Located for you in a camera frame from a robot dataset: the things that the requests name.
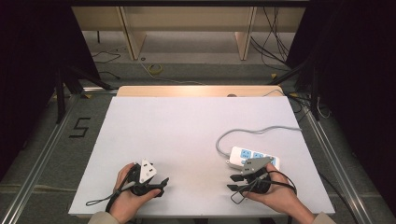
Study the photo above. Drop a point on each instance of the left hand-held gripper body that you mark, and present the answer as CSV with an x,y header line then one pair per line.
x,y
138,186

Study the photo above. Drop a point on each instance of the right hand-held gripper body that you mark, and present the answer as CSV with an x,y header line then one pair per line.
x,y
257,180

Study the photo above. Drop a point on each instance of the white power strip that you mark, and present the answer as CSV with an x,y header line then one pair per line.
x,y
238,154

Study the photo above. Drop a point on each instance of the person's left hand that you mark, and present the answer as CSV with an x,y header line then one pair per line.
x,y
124,202

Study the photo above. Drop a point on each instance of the person's right hand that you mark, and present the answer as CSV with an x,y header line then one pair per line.
x,y
280,193

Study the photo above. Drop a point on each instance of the white table mat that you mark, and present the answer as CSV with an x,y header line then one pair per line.
x,y
186,140

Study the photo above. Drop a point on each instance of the wooden table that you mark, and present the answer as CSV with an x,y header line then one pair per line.
x,y
186,91

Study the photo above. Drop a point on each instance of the black metal stand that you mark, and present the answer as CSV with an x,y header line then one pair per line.
x,y
313,93
62,93

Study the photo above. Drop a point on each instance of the yellow tape roll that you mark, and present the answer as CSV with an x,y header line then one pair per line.
x,y
154,69

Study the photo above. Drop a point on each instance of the black curtain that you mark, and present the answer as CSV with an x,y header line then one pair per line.
x,y
358,93
28,77

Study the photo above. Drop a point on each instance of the wooden shelf unit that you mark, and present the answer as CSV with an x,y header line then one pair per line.
x,y
186,18

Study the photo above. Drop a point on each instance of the aluminium floor rail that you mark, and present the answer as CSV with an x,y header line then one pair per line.
x,y
37,158
336,158

